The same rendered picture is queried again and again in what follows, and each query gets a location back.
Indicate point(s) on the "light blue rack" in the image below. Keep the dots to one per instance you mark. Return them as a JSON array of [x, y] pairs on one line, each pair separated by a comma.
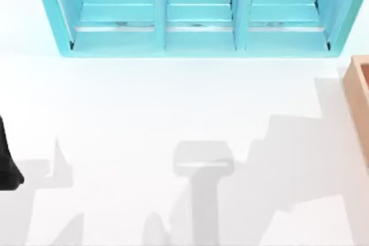
[[199, 12]]

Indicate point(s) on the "salmon-coloured shallow box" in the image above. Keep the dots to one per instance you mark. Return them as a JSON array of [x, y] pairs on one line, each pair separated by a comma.
[[357, 96]]

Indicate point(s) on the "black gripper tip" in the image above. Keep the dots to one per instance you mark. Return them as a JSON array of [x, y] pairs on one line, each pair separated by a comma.
[[7, 168]]

